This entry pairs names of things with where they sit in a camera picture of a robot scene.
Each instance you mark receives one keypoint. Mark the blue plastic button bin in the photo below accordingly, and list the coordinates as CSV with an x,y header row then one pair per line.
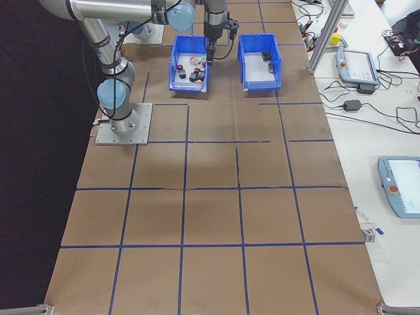
x,y
172,78

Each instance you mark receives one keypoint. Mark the blue plastic capacitor bin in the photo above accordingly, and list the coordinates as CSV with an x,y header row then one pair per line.
x,y
278,70

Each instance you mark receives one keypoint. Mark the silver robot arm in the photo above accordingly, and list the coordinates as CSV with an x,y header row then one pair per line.
x,y
113,96
139,28

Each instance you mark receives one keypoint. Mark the white green push button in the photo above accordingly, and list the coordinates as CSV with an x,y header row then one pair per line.
x,y
203,61

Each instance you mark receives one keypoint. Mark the white grey push button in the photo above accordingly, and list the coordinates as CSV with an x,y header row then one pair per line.
x,y
194,60

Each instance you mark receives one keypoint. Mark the red headed black push button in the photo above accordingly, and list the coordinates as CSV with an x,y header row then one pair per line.
x,y
199,70

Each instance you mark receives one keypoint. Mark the small grey box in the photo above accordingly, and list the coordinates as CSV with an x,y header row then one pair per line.
x,y
369,235

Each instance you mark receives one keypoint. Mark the small parts in left bin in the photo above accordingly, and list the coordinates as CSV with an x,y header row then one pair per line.
x,y
187,65

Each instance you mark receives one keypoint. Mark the white foam pad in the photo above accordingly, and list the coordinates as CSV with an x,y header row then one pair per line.
x,y
256,69

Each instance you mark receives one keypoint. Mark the dark cylindrical capacitor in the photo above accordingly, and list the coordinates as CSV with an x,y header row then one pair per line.
x,y
271,68
266,56

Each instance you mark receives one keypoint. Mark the yellow cube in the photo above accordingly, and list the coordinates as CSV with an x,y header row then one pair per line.
x,y
335,40

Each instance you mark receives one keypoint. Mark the small white object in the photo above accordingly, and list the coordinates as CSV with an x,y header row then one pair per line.
x,y
343,23

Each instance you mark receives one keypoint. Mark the white keyboard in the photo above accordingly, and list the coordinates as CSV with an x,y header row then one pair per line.
x,y
348,9

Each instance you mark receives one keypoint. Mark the grey teach pendant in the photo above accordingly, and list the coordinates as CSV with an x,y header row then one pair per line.
x,y
357,67
398,187

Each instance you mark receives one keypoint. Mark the black power adapter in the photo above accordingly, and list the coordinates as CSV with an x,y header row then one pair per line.
x,y
367,89
352,105

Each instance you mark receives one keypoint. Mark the person in dark clothes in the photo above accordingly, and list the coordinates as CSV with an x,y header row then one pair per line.
x,y
410,29

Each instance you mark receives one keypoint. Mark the clear plastic piece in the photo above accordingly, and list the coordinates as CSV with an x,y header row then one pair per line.
x,y
364,217

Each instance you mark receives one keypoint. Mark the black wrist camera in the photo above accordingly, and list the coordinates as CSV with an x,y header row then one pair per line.
x,y
233,29

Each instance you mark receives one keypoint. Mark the black push button switch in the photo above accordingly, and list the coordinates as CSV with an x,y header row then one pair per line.
x,y
192,77
199,77

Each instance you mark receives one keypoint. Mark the black switch with red cap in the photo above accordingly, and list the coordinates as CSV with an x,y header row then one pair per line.
x,y
181,73

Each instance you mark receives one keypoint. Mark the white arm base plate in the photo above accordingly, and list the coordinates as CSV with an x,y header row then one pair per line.
x,y
144,131
159,36

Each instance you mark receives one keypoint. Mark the aluminium profile post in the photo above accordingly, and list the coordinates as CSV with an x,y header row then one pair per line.
x,y
323,36

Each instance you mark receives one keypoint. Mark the black frame cover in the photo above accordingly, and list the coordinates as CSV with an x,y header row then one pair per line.
x,y
33,131

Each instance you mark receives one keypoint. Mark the aluminium corner bracket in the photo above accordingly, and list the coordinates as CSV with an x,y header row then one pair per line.
x,y
26,310
397,309

